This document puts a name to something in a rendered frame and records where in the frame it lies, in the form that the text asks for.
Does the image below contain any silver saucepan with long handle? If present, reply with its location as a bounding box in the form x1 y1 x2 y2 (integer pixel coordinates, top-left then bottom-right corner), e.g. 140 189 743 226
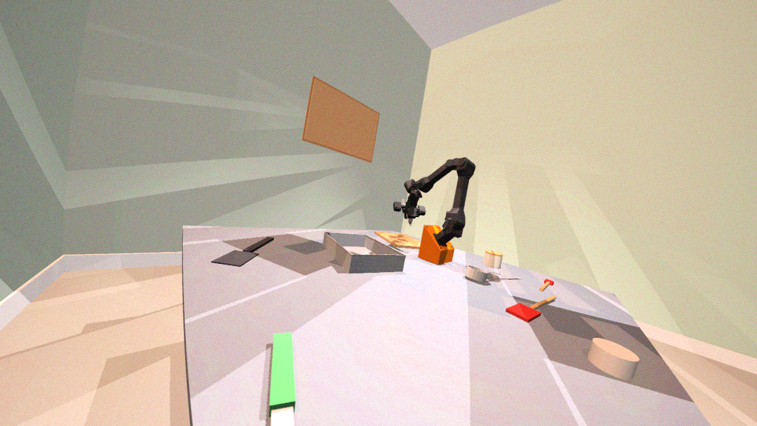
465 265 522 282

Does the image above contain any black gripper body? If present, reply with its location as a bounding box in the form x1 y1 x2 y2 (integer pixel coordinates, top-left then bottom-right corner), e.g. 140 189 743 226
393 197 426 216

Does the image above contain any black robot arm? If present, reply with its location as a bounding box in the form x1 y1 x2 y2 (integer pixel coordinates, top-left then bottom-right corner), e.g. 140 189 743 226
404 157 475 247

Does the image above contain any grey spatula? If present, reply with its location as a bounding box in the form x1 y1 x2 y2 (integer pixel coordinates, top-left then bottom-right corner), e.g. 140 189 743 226
211 237 274 267

